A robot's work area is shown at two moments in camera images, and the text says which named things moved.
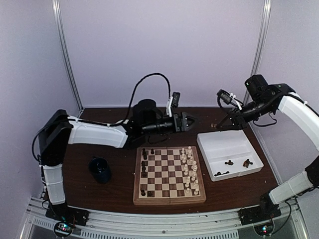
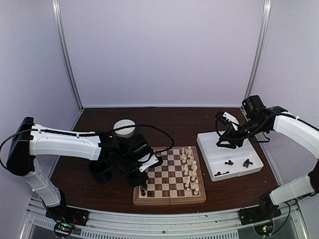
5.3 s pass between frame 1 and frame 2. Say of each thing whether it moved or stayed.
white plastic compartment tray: stayed
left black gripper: moved
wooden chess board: stayed
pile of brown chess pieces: stayed
